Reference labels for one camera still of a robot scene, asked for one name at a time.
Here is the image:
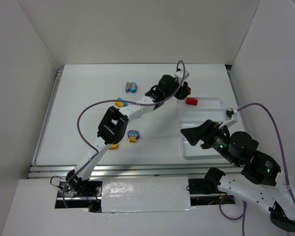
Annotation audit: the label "red studded lego brick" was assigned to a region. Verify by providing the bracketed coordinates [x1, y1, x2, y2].
[185, 98, 198, 106]

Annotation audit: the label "yellow and teal lego stack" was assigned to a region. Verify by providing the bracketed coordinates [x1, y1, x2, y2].
[115, 97, 127, 108]

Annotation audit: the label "purple flower lego piece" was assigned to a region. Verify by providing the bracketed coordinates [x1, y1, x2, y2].
[127, 130, 140, 139]

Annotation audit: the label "small yellow lego brick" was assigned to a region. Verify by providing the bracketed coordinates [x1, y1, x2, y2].
[129, 137, 137, 143]

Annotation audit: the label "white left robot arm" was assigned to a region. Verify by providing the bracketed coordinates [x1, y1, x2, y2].
[66, 70, 191, 192]

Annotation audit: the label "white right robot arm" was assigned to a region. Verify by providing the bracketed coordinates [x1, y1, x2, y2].
[180, 119, 295, 233]

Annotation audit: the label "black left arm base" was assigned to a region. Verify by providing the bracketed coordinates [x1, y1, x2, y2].
[64, 181, 103, 213]

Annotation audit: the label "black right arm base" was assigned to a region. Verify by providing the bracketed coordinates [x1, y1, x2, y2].
[186, 178, 236, 206]

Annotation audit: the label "white sorting tray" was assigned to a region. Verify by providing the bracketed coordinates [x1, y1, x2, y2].
[177, 97, 238, 161]

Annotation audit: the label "pastel flower lego stack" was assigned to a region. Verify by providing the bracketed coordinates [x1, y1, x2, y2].
[125, 82, 137, 93]

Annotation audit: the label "yellow round lego piece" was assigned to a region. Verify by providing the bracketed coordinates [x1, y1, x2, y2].
[109, 144, 118, 150]

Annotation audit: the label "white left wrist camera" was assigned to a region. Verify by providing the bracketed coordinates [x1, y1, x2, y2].
[174, 70, 189, 82]

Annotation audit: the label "aluminium table frame rails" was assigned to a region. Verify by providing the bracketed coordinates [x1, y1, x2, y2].
[28, 64, 241, 178]

